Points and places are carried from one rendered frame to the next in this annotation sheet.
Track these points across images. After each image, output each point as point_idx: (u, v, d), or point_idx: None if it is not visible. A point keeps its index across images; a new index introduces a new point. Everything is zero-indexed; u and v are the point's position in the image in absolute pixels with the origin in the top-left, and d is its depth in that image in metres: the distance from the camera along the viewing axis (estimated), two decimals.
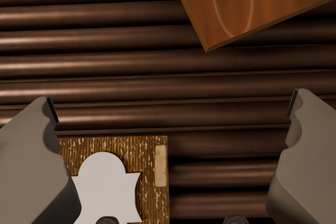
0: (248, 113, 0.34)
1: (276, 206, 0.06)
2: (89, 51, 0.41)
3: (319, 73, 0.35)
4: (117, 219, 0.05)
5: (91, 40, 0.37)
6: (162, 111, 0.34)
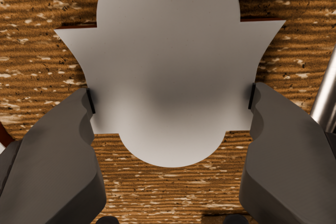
0: None
1: (249, 199, 0.06)
2: None
3: None
4: (117, 219, 0.05)
5: None
6: None
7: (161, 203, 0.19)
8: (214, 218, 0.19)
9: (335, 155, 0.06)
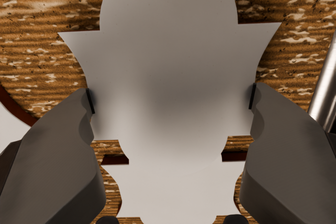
0: None
1: (249, 199, 0.06)
2: None
3: None
4: (117, 219, 0.05)
5: None
6: None
7: None
8: None
9: (335, 156, 0.06)
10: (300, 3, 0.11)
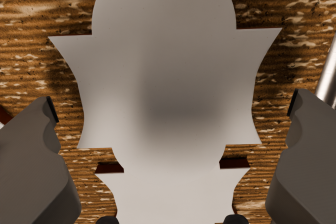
0: None
1: (276, 206, 0.06)
2: None
3: None
4: (117, 219, 0.05)
5: None
6: None
7: None
8: None
9: None
10: (298, 6, 0.11)
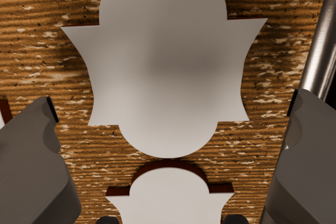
0: None
1: (276, 206, 0.06)
2: None
3: None
4: (117, 219, 0.05)
5: None
6: None
7: None
8: None
9: None
10: (266, 75, 0.14)
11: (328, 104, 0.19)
